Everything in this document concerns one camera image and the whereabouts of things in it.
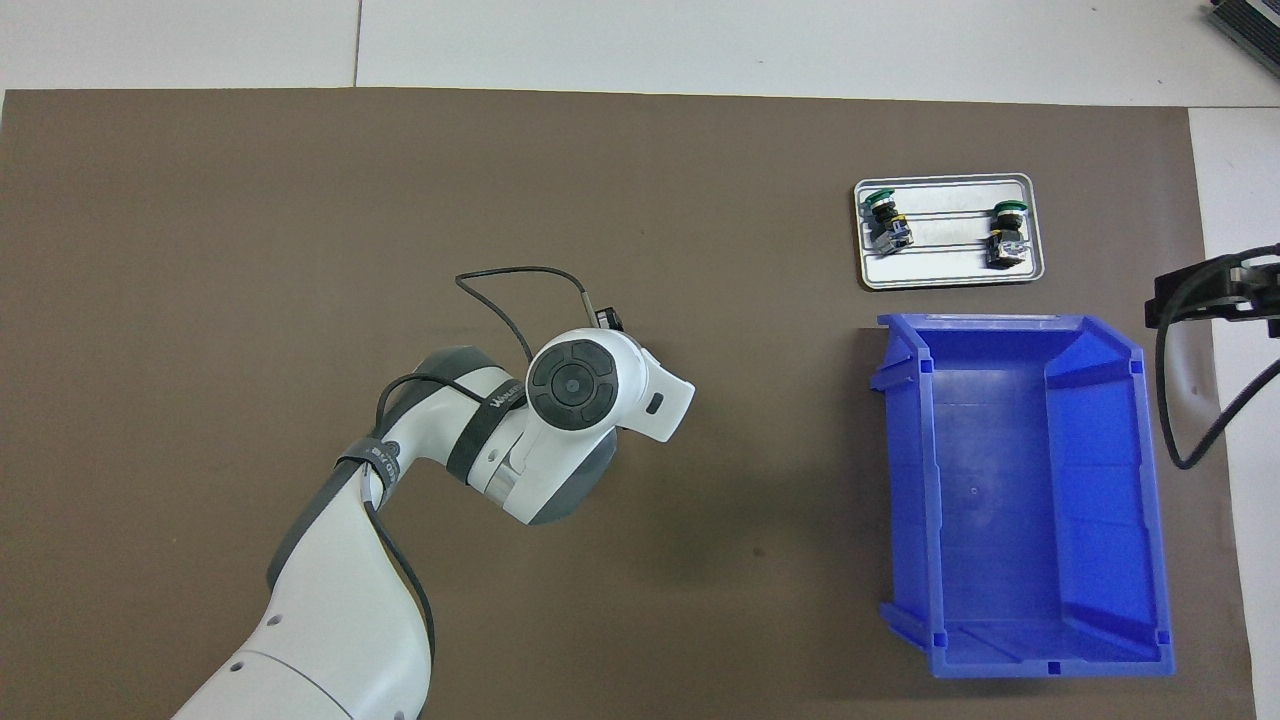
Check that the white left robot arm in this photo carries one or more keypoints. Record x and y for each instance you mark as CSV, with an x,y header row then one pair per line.
x,y
330,620

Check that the silver metal tray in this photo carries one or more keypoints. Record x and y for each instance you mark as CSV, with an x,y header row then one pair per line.
x,y
950,270

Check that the grey ribbed metal device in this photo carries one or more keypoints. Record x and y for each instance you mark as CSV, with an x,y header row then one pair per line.
x,y
1250,25

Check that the blue plastic storage bin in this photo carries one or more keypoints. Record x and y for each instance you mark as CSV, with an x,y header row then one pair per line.
x,y
1000,500

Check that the brown table mat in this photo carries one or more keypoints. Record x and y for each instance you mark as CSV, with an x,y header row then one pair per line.
x,y
700,600

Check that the green push button switch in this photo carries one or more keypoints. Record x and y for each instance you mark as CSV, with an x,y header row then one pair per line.
x,y
1007,240
888,225

